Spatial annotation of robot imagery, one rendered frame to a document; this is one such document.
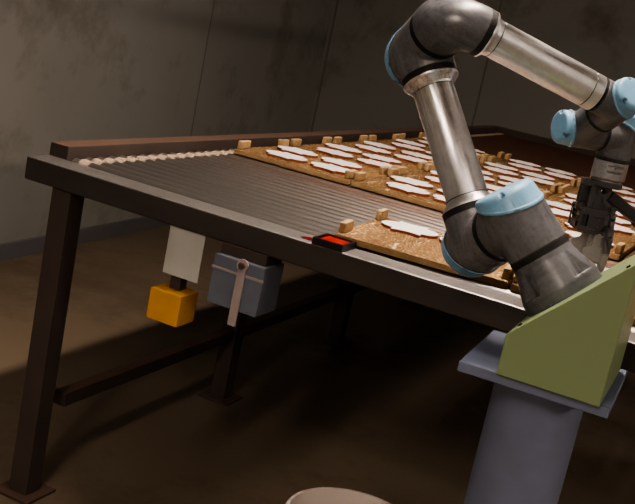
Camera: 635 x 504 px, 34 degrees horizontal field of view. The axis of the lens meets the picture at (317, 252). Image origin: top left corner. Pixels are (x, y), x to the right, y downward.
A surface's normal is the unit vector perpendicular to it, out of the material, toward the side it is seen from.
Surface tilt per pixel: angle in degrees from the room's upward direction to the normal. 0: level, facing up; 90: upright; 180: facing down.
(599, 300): 90
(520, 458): 90
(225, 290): 90
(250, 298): 90
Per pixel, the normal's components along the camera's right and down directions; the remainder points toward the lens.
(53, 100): 0.90, 0.27
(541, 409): -0.16, 0.19
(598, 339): -0.40, 0.13
